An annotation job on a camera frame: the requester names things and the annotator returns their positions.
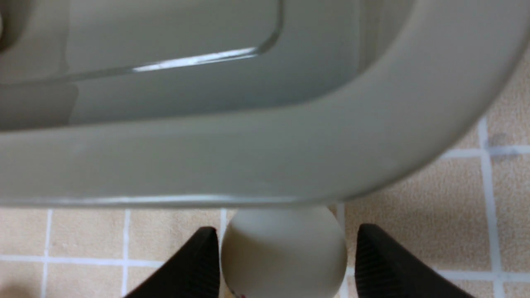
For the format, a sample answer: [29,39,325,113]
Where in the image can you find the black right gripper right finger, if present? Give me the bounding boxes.
[354,223,472,298]

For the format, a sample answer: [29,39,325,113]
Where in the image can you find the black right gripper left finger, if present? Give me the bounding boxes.
[126,226,220,298]

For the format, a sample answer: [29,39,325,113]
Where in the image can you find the plain white ping-pong ball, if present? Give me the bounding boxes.
[220,206,347,298]

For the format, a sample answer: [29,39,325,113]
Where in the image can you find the olive green plastic bin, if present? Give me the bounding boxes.
[0,0,529,208]

